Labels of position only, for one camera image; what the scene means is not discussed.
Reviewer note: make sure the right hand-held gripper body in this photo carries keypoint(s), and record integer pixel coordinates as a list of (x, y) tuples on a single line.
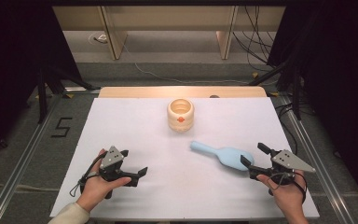
[(287, 161)]

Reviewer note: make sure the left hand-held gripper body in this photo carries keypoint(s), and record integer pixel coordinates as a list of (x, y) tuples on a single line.
[(111, 158)]

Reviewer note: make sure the light blue spoon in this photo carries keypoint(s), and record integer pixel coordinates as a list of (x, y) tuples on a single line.
[(227, 156)]

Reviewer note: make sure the cream ringed cup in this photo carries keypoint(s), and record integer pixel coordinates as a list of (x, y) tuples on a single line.
[(180, 119)]

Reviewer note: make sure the person's left hand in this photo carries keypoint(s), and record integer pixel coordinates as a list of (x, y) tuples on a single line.
[(97, 186)]

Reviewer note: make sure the person's right hand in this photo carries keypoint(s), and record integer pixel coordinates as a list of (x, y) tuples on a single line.
[(287, 196)]

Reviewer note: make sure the black metal stand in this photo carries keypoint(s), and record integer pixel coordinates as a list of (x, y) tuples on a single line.
[(296, 93), (42, 96)]

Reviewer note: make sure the wooden table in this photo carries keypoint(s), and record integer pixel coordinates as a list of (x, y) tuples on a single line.
[(155, 92)]

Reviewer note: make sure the black curtain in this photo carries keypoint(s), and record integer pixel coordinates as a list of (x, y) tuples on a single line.
[(341, 77), (9, 62)]

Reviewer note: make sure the round floor outlet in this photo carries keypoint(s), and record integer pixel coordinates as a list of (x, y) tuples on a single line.
[(98, 38)]

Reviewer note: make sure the aluminium floor rail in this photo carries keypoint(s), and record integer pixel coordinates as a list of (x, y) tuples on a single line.
[(320, 161), (21, 161)]

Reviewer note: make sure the wooden desk frame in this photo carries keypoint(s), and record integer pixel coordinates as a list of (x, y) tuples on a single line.
[(167, 17)]

